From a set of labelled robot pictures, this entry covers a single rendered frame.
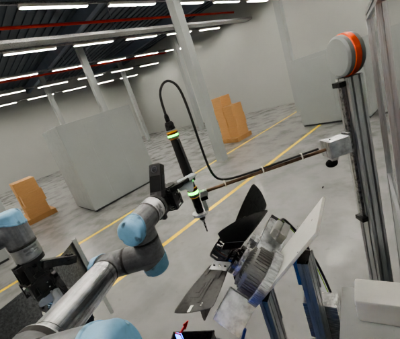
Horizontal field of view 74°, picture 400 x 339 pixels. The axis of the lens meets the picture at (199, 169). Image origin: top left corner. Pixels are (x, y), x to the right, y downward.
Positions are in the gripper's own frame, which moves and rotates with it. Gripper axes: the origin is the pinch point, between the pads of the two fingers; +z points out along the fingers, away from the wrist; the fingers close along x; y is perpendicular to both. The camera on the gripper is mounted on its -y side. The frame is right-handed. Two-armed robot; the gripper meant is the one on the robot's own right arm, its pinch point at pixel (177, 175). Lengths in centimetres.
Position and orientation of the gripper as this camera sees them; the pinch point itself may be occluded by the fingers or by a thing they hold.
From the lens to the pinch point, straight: 98.8
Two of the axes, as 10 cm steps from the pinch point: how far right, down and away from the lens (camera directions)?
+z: 3.2, -3.6, 8.8
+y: 3.1, 9.1, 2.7
